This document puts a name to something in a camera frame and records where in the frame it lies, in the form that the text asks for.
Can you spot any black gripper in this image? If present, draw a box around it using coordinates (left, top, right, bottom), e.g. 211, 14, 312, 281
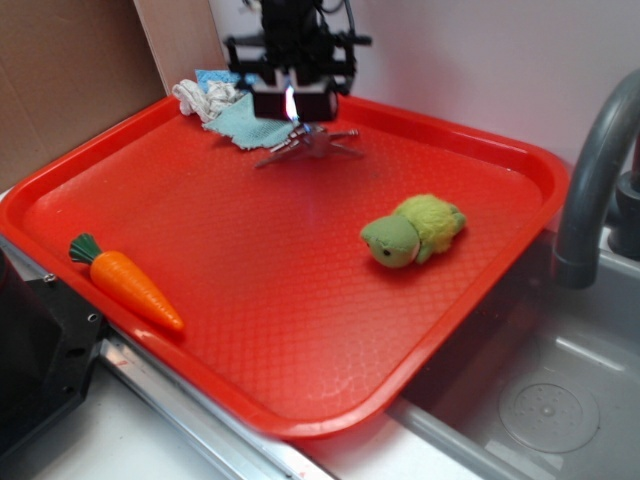
224, 30, 372, 122

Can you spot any silver key bunch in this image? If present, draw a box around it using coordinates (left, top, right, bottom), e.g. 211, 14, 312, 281
254, 124, 363, 169

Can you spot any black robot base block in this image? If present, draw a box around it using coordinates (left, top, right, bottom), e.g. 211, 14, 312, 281
1, 254, 105, 459

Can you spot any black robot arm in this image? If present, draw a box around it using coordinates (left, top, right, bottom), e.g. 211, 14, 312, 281
224, 1, 372, 123

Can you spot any light blue cloth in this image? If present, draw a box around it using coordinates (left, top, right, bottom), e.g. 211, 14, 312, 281
203, 94, 296, 150

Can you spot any white knotted rag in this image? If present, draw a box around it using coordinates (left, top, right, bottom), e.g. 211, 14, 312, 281
171, 80, 244, 123

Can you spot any blue sponge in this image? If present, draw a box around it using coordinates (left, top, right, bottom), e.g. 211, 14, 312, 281
195, 69, 240, 93

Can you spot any green plush turtle toy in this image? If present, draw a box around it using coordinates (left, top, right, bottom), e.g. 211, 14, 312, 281
360, 194, 467, 269

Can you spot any brown cardboard panel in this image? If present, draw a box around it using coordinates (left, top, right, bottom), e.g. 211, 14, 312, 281
1, 1, 165, 190

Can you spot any orange plastic toy carrot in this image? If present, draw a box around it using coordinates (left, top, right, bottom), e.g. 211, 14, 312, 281
69, 233, 185, 332

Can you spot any red plastic tray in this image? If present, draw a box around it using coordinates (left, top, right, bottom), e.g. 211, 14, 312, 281
1, 97, 568, 439

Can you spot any grey sink faucet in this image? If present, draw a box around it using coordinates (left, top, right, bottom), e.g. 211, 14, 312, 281
551, 70, 639, 289

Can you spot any grey plastic sink basin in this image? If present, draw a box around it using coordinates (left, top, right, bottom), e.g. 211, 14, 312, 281
389, 234, 639, 479

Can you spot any dark faucet handle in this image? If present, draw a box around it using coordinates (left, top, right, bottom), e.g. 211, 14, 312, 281
608, 141, 639, 260

